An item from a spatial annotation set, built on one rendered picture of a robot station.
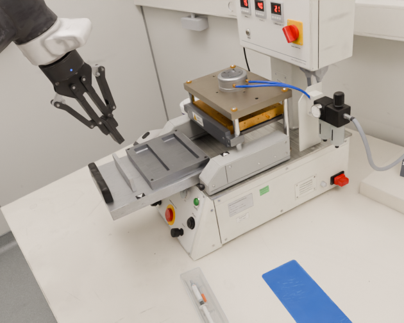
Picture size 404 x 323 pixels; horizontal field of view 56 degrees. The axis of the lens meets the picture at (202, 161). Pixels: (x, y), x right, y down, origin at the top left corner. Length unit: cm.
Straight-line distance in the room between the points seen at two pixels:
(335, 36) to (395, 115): 52
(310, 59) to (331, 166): 34
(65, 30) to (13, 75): 158
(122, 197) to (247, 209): 33
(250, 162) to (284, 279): 29
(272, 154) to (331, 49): 29
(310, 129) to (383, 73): 43
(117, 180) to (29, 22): 47
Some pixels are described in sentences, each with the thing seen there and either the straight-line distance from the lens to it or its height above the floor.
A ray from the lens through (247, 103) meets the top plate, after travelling 95.
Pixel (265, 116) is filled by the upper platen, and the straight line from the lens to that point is 102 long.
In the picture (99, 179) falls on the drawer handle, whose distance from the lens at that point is 98.
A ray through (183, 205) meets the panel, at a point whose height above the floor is 85.
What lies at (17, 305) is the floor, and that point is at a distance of 229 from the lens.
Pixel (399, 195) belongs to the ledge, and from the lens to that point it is 117.
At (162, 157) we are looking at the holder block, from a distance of 102.
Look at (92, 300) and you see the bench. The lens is 107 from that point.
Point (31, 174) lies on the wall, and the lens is 250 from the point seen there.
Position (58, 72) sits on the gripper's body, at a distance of 77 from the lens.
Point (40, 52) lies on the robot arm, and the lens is 74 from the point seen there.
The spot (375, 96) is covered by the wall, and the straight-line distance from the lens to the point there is 146.
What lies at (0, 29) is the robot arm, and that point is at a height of 141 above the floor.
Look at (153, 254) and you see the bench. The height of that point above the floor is 75.
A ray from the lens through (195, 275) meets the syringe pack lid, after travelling 99.
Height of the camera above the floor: 152
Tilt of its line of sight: 33 degrees down
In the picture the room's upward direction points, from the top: 11 degrees counter-clockwise
